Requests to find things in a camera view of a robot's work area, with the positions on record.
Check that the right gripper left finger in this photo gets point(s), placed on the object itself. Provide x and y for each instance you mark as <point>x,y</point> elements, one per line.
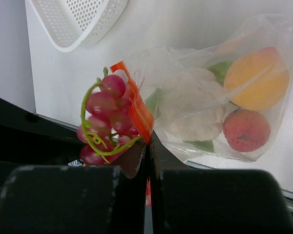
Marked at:
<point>77,200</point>

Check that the orange fruit with leaf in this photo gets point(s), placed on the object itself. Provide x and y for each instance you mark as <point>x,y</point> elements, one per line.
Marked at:
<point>258,80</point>

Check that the white cauliflower with leaves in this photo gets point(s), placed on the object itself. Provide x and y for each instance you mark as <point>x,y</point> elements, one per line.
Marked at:
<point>188,103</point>

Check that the clear zip top bag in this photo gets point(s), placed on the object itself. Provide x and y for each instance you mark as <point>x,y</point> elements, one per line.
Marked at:
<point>255,33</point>

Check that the white perforated plastic basket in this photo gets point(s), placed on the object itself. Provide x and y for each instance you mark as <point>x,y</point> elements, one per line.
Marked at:
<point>71,23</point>

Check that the aluminium mounting rail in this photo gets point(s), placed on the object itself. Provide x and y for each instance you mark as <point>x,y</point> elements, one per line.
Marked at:
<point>288,195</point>

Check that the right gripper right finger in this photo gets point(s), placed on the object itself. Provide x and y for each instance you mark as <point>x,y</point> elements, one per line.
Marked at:
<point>213,201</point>

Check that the red orange peach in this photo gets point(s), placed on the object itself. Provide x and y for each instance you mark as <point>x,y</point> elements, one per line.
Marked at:
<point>246,131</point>

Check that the red grape bunch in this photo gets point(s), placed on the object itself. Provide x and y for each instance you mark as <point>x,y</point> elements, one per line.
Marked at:
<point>106,127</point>

